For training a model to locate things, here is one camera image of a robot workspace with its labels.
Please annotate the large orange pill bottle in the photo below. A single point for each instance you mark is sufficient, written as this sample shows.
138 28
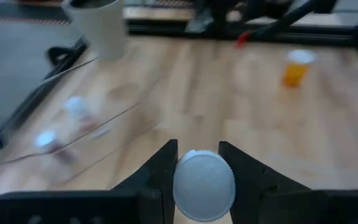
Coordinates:
295 70

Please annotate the white plant pot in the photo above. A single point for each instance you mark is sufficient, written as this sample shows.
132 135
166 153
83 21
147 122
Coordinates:
98 31

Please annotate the clear plastic bin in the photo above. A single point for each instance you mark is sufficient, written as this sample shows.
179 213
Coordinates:
110 102

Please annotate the small red clip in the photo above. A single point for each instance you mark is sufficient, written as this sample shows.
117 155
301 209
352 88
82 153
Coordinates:
243 39

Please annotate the clear pill bottle white cap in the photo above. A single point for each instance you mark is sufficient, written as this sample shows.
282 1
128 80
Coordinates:
47 140

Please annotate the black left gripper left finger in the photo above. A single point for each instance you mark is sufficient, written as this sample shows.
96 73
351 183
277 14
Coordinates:
120 207

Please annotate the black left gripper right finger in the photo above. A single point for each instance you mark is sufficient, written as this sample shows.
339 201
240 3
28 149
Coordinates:
291 207

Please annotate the light orange pill bottle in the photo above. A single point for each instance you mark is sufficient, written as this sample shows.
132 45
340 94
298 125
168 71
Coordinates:
204 186

